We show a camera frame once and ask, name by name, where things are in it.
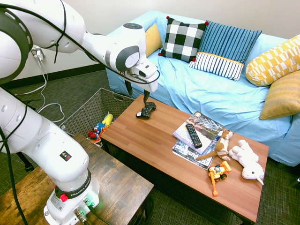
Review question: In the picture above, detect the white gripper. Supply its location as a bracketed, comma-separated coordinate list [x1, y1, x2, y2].
[123, 69, 158, 105]

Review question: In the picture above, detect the black gamepad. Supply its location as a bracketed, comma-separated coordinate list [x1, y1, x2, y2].
[135, 101, 157, 120]

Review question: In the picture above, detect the grey wicker basket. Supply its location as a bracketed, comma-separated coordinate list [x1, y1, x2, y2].
[58, 88, 136, 150]

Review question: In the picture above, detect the yellow plush toy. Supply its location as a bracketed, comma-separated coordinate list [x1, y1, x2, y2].
[101, 112, 114, 126]

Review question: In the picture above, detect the reddish wooden coffee table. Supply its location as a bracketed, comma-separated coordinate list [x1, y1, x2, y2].
[100, 93, 270, 225]

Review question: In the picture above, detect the plain yellow pillow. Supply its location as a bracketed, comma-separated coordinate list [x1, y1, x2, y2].
[144, 23, 163, 58]

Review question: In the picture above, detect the blue red plush toy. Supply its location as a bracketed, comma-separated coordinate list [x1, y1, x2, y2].
[87, 122, 111, 144]

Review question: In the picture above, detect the black white checkered pillow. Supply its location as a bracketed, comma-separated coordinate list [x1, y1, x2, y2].
[157, 15, 210, 63]

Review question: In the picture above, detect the black remote control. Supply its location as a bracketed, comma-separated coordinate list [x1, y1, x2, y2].
[185, 123, 203, 149]

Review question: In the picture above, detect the light blue covered sofa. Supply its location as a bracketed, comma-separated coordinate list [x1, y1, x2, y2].
[105, 9, 300, 167]

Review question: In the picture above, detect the magazine with snowy cover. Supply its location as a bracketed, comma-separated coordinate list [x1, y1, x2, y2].
[172, 111, 225, 155]

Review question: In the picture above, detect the business magazine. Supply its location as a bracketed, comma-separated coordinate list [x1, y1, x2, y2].
[171, 140, 215, 171]

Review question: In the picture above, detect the dark rustic wooden table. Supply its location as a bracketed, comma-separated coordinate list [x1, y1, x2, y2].
[0, 133, 155, 225]

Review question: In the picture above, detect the blue striped pillow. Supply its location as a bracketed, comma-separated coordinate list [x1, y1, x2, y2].
[188, 20, 263, 83]

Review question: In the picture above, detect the brown white plush dog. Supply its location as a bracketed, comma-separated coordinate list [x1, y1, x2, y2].
[196, 129, 235, 162]

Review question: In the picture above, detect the orange toy excavator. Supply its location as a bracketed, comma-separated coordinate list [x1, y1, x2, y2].
[208, 160, 233, 198]

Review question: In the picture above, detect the white plush unicorn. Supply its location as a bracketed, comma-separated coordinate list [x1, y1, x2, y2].
[227, 139, 266, 186]

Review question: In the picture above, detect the yellow white patterned bolster pillow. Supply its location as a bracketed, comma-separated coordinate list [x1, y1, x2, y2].
[245, 34, 300, 88]

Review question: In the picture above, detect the yellow ribbed pillow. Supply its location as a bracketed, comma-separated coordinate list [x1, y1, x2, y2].
[259, 70, 300, 120]

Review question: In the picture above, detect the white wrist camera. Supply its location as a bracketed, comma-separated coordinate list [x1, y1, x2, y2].
[132, 58, 158, 80]

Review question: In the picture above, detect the white power cable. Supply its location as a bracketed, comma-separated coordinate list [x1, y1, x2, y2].
[14, 58, 66, 124]

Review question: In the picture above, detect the wall power outlet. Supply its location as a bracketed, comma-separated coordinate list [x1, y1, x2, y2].
[30, 46, 45, 60]

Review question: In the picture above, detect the black base connector cable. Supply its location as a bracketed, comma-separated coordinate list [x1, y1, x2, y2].
[84, 198, 114, 225]

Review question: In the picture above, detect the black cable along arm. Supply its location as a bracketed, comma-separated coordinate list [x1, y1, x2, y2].
[0, 0, 161, 225]

